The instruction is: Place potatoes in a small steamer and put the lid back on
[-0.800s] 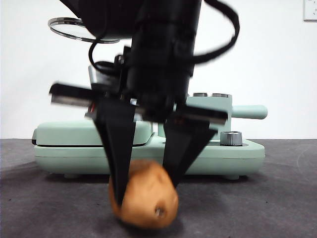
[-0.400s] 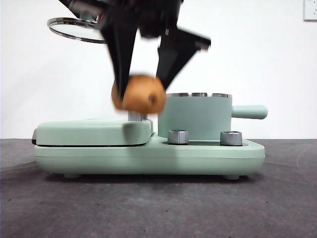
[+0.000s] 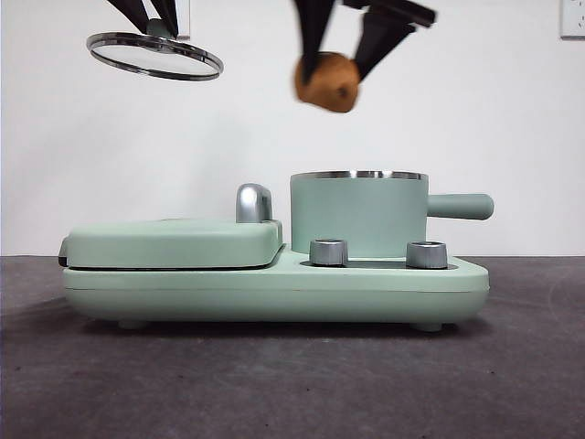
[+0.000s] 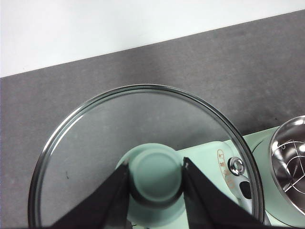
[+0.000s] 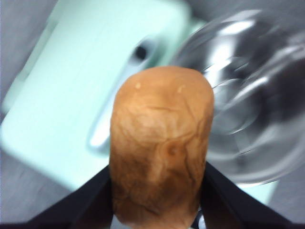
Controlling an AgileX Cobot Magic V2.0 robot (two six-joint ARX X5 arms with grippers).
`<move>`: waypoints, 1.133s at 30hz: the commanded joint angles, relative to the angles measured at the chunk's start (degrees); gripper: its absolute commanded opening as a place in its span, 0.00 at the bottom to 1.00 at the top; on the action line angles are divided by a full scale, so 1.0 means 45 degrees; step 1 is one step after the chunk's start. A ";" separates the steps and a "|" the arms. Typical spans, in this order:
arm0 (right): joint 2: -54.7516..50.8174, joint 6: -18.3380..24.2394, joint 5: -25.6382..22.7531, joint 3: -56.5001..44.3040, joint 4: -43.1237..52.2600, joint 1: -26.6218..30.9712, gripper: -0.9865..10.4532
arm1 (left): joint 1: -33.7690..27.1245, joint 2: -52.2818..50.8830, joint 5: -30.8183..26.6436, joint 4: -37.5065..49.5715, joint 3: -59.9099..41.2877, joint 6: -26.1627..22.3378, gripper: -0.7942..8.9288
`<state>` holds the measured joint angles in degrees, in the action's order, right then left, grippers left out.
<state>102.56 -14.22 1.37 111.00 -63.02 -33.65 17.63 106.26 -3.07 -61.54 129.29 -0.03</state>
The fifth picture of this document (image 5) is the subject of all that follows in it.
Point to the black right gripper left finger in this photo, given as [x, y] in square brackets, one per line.
[85, 202]

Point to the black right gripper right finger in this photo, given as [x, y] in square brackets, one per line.
[228, 202]

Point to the mint green hinged griddle cover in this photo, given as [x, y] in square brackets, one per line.
[66, 95]

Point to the glass pot lid green knob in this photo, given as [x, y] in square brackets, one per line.
[250, 107]

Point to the mint green breakfast machine base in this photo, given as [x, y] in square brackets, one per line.
[259, 192]

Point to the brown potato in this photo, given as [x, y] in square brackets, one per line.
[162, 148]

